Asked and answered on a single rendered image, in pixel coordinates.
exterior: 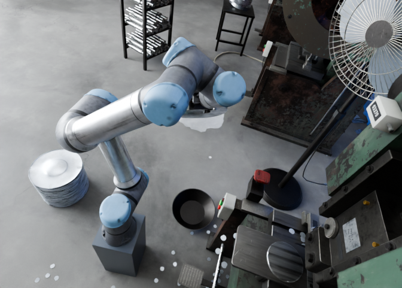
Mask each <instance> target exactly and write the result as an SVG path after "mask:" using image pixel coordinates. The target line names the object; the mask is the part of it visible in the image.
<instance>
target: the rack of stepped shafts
mask: <svg viewBox="0 0 402 288"><path fill-rule="evenodd" d="M132 1H134V2H136V3H138V4H139V6H138V5H136V7H135V8H131V7H129V9H126V11H128V12H129V15H128V14H125V18H126V19H125V18H124V1H123V0H119V2H120V16H121V30H122V38H123V53H124V58H125V59H127V48H129V47H130V48H132V49H134V50H135V51H137V52H138V53H140V54H142V55H143V70H144V71H146V70H147V60H149V59H151V58H153V57H156V56H158V55H160V54H162V53H164V52H168V50H169V49H170V48H171V39H172V23H173V8H174V0H132ZM168 5H170V13H169V21H168V18H167V17H166V16H164V15H162V13H159V12H158V11H156V10H155V9H158V8H161V7H165V6H168ZM127 25H130V26H132V27H134V28H136V31H135V33H134V32H132V34H130V33H127V34H128V35H130V38H128V37H127V36H126V27H125V26H127ZM166 30H169V32H168V41H167V43H166V41H165V40H163V39H162V38H160V37H159V36H158V35H156V34H159V33H161V32H164V31H166Z"/></svg>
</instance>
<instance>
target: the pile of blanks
mask: <svg viewBox="0 0 402 288"><path fill-rule="evenodd" d="M82 163H83V162H82ZM81 168H82V169H81V171H80V173H79V174H78V176H77V177H76V178H75V179H74V180H72V181H71V182H70V183H68V184H66V185H64V186H62V187H58V188H54V189H51V187H50V188H49V189H43V188H40V187H38V186H36V185H34V184H33V186H34V187H35V188H36V190H37V191H38V192H39V194H40V195H41V197H42V198H43V200H44V201H45V202H46V203H47V204H48V205H51V206H53V207H67V206H70V205H72V204H75V203H76V202H78V201H79V200H80V199H82V198H83V197H84V194H86V193H87V191H88V188H89V179H88V178H87V174H86V170H85V168H84V165H83V164H82V167H81Z"/></svg>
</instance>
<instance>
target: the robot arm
mask: <svg viewBox="0 0 402 288"><path fill-rule="evenodd" d="M163 64H164V65H165V66H166V67H167V68H166V69H165V71H164V73H163V74H162V75H161V76H160V78H159V79H157V80H156V81H154V82H152V83H150V84H149V85H147V86H145V87H142V88H140V89H138V90H136V91H134V92H133V93H131V94H129V95H127V96H125V97H123V98H121V99H117V98H116V97H115V96H114V95H113V94H111V93H110V92H108V91H106V90H102V89H93V90H91V91H90V92H89V93H87V94H85V95H84V96H83V98H81V99H80V100H79V101H78V102H77V103H76V104H75V105H74V106H73V107H72V108H71V109H70V110H69V111H68V112H67V113H65V114H64V115H63V116H62V117H61V118H60V120H59V121H58V123H57V126H56V139H57V142H58V143H59V144H60V146H61V147H62V148H64V149H65V150H67V151H70V152H72V153H84V152H87V151H90V150H93V149H94V148H96V147H97V146H99V148H100V149H101V151H102V153H103V155H104V157H105V159H106V161H107V162H108V165H109V166H110V168H111V170H112V172H113V173H114V184H115V185H116V188H115V191H114V192H113V193H112V195H111V196H108V197H107V198H106V199H105V200H104V201H103V202H102V204H101V206H100V219H101V222H102V223H103V226H102V236H103V238H104V240H105V242H106V243H107V244H109V245H111V246H114V247H119V246H123V245H125V244H127V243H129V242H130V241H131V240H132V239H133V237H134V236H135V234H136V230H137V224H136V220H135V218H134V217H133V216H132V214H133V212H134V210H135V208H136V206H137V205H138V203H139V201H140V199H141V197H142V195H143V193H144V191H145V189H146V188H147V186H148V183H149V177H148V174H147V173H146V172H144V170H143V169H141V168H139V167H137V166H134V164H133V162H132V159H131V157H130V154H129V152H128V150H127V147H126V145H125V143H124V141H123V138H122V136H121V135H123V134H125V133H128V132H130V131H134V130H135V129H139V128H141V127H144V126H146V125H149V124H152V123H154V124H155V125H158V126H166V127H169V126H173V125H175V124H176V123H178V121H179V120H180V118H181V117H182V116H183V115H184V113H185V112H186V110H202V111H203V113H204V114H208V113H210V112H211V110H212V109H213V110H214V111H216V110H217V108H221V107H231V106H232V105H235V104H237V103H238V102H240V101H241V100H242V99H243V97H244V96H245V92H246V84H245V80H244V79H243V77H242V76H241V75H240V74H238V73H236V72H233V71H225V70H223V69H222V68H221V67H220V66H218V65H217V64H216V63H215V62H213V61H212V60H211V59H210V58H208V57H207V56H206V55H205V54H204V53H202V52H201V51H200V50H199V49H198V48H197V47H196V46H195V45H194V44H192V43H190V42H189V41H187V40H186V39H185V38H183V37H179V38H178V39H177V40H176V41H175V42H174V43H173V45H172V46H171V48H170V49H169V50H168V52H167V53H166V55H165V56H164V58H163Z"/></svg>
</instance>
